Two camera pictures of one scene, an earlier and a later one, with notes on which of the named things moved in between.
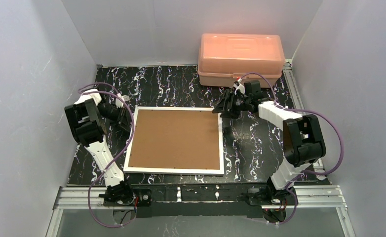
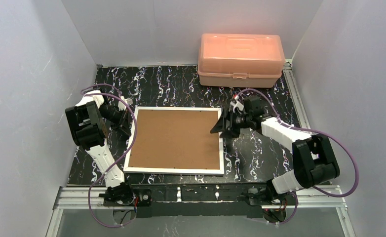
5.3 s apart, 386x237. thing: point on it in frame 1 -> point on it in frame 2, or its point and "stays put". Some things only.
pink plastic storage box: x=224 y=59 stays put
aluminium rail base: x=329 y=197 stays put
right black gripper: x=230 y=103 -> x=230 y=121
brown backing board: x=175 y=139 stays put
